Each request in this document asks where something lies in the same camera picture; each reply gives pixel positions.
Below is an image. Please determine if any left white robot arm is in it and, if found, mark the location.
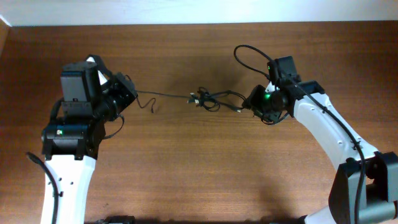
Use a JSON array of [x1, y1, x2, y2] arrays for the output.
[[40, 61, 137, 223]]

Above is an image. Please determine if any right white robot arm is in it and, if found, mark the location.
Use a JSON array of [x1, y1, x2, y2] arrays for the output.
[[242, 56, 397, 223]]

